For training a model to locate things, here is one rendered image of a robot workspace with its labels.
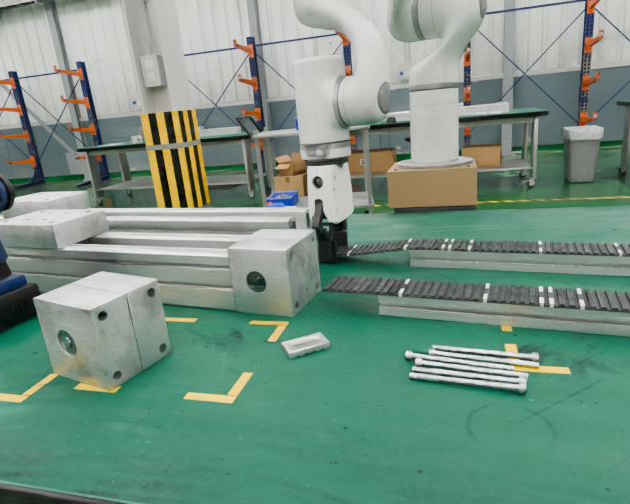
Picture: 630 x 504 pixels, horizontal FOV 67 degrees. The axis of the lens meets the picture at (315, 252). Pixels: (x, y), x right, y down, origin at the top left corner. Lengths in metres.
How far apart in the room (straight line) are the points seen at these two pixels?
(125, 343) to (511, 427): 0.39
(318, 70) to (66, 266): 0.51
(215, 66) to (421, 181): 8.23
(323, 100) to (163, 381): 0.47
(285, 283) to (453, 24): 0.80
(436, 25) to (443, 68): 0.10
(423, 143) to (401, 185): 0.12
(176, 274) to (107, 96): 9.90
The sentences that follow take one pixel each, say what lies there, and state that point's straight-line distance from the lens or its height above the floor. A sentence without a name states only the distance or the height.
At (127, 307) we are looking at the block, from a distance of 0.56.
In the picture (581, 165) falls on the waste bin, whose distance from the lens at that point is 5.78.
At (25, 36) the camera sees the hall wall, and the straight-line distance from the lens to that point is 11.69.
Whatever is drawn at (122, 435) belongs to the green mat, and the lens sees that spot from 0.50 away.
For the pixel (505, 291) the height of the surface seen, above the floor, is 0.81.
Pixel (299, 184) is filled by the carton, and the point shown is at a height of 0.15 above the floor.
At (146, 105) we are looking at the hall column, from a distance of 4.16.
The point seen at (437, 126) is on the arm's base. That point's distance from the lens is 1.24.
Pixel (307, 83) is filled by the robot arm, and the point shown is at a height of 1.08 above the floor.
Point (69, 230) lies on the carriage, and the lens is 0.89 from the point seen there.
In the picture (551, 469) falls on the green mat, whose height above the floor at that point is 0.78.
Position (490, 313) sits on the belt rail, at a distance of 0.61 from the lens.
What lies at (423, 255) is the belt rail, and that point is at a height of 0.80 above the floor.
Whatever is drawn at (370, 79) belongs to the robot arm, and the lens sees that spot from 0.74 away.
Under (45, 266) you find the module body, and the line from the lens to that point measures 0.93.
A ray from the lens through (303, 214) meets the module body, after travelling 0.89.
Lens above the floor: 1.05
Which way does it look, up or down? 17 degrees down
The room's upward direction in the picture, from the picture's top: 6 degrees counter-clockwise
